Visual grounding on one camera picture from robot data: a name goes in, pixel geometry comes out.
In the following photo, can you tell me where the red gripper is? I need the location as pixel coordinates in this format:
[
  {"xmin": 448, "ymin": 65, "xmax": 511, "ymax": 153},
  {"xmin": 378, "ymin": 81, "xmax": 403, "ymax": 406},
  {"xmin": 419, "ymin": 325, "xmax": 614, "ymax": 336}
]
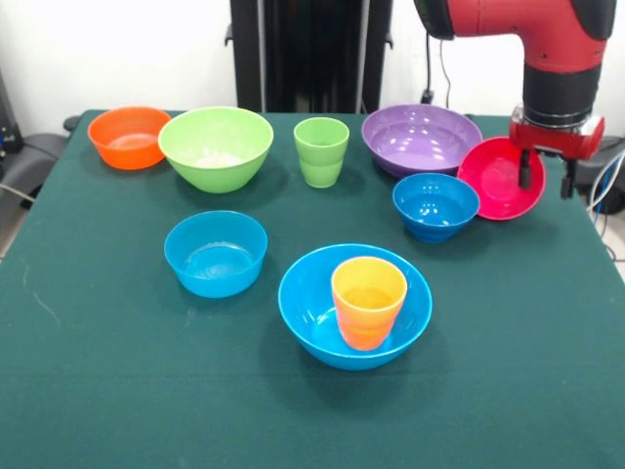
[{"xmin": 509, "ymin": 114, "xmax": 606, "ymax": 200}]

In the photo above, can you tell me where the small pink bowl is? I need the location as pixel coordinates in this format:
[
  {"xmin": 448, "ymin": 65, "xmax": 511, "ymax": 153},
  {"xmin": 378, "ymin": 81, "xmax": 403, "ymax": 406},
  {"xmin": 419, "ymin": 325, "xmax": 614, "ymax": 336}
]
[{"xmin": 456, "ymin": 136, "xmax": 547, "ymax": 222}]

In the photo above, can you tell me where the orange cup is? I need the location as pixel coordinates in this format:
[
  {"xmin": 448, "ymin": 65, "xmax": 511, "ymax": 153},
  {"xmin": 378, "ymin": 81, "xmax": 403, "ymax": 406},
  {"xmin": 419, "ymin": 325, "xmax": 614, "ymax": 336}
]
[{"xmin": 330, "ymin": 256, "xmax": 409, "ymax": 352}]

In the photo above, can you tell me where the large light blue bowl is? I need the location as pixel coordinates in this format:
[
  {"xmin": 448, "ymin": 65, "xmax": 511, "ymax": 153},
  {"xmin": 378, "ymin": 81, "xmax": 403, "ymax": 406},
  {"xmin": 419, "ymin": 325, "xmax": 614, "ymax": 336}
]
[{"xmin": 276, "ymin": 242, "xmax": 434, "ymax": 371}]

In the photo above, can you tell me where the small dark blue bowl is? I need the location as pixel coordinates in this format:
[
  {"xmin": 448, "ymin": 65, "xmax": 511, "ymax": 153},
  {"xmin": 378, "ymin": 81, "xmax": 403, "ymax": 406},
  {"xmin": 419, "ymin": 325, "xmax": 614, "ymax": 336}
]
[{"xmin": 392, "ymin": 172, "xmax": 481, "ymax": 244}]

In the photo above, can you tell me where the large purple bowl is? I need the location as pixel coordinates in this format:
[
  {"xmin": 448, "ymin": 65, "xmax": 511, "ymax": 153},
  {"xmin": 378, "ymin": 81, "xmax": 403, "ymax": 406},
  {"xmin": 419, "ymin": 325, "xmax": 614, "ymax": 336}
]
[{"xmin": 360, "ymin": 104, "xmax": 484, "ymax": 180}]

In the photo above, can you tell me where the green cup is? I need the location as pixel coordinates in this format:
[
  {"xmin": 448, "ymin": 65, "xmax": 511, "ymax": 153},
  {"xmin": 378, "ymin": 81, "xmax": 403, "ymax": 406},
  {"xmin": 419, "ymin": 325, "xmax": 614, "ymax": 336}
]
[{"xmin": 293, "ymin": 116, "xmax": 351, "ymax": 190}]

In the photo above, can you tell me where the large green bowl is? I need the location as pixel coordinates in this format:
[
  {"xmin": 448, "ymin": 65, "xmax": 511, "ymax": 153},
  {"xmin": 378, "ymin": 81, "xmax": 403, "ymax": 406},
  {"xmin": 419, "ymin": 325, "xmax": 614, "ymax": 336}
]
[{"xmin": 157, "ymin": 106, "xmax": 275, "ymax": 194}]

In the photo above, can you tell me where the dark green table cloth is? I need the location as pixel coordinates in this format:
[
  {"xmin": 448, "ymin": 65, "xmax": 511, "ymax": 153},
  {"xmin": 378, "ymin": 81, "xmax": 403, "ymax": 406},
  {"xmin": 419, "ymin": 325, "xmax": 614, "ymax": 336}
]
[{"xmin": 0, "ymin": 109, "xmax": 625, "ymax": 469}]

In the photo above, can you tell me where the small light blue bowl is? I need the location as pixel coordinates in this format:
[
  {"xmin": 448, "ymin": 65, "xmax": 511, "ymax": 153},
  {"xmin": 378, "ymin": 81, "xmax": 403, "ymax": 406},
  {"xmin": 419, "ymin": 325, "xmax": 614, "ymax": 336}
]
[{"xmin": 163, "ymin": 210, "xmax": 270, "ymax": 299}]

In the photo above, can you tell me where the orange bowl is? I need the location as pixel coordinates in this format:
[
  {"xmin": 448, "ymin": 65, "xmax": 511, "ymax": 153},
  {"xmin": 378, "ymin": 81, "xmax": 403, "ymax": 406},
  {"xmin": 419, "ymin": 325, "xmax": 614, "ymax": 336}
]
[{"xmin": 87, "ymin": 106, "xmax": 173, "ymax": 171}]

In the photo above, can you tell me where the black pedestal leg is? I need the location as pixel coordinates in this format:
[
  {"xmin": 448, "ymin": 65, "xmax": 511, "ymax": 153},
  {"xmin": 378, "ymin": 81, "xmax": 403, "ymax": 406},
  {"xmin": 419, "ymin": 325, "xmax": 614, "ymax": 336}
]
[
  {"xmin": 0, "ymin": 114, "xmax": 82, "ymax": 196},
  {"xmin": 561, "ymin": 122, "xmax": 625, "ymax": 216}
]

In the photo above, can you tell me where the floor cable tangle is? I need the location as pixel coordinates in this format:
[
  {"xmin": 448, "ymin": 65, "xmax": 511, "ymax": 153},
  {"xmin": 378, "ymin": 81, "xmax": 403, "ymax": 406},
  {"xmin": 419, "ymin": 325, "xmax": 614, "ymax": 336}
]
[{"xmin": 588, "ymin": 149, "xmax": 625, "ymax": 260}]

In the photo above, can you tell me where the black cable with plug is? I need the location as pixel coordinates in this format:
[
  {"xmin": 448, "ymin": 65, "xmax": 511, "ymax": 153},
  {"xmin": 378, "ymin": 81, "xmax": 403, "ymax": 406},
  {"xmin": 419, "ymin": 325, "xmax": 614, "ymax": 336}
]
[{"xmin": 421, "ymin": 28, "xmax": 454, "ymax": 105}]

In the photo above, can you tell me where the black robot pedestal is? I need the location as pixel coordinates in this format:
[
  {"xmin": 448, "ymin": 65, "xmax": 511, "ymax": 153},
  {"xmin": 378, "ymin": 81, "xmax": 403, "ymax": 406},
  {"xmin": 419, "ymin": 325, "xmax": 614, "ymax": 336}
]
[{"xmin": 224, "ymin": 0, "xmax": 395, "ymax": 114}]

